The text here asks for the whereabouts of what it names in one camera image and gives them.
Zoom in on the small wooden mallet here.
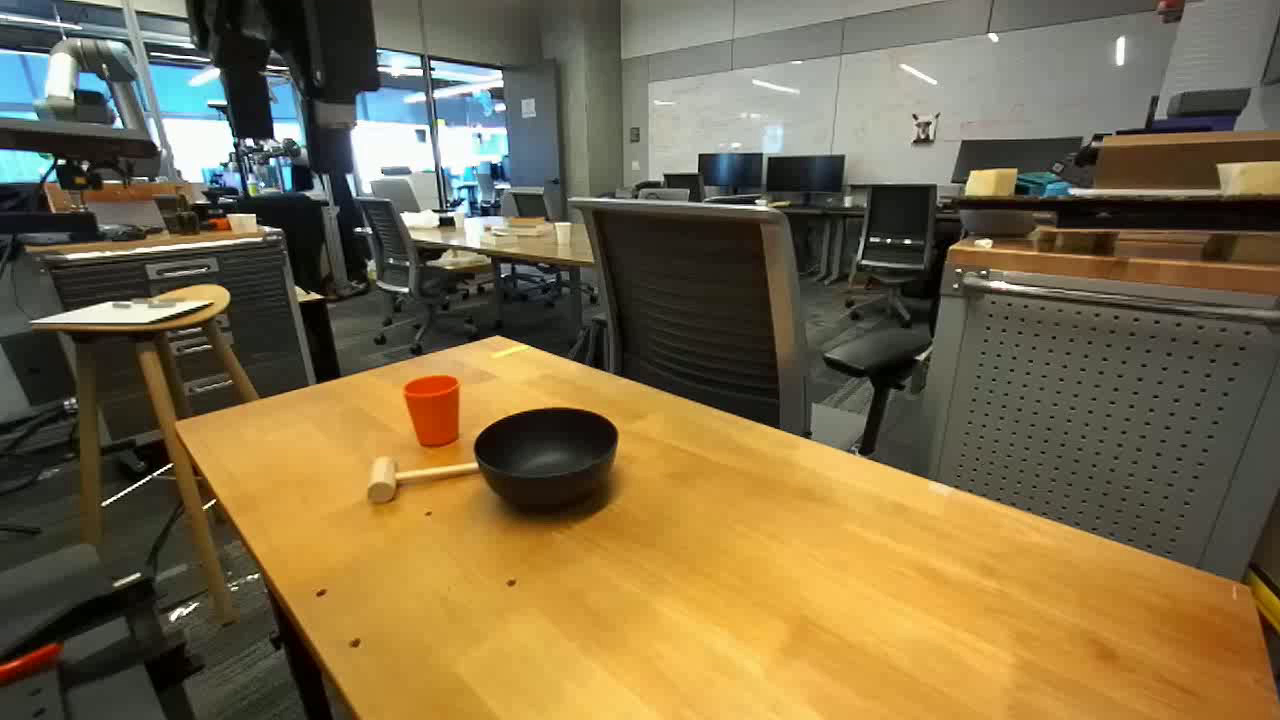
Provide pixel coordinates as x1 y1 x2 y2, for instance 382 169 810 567
367 457 470 505

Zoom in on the dark computer monitor left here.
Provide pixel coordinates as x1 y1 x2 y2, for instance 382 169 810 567
696 153 762 196

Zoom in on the dark computer monitor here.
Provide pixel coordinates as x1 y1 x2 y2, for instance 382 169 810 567
696 153 762 196
762 155 843 200

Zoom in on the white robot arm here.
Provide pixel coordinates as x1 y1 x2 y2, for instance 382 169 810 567
182 0 380 175

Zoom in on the grey cabinet with labels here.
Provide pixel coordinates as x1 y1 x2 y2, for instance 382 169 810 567
35 231 315 436

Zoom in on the black office chair background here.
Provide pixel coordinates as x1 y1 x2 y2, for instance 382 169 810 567
848 185 937 324

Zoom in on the wooden stool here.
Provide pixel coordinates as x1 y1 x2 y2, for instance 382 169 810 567
41 286 255 620

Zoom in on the black bowl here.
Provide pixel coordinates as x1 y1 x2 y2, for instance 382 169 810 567
470 408 618 517

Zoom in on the dark computer monitor right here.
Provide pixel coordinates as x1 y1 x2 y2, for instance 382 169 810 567
762 155 843 200

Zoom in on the grey mesh office chair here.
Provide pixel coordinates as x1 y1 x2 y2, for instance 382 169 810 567
573 196 930 457

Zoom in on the orange plastic cup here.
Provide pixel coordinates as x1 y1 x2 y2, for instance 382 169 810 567
402 376 461 449

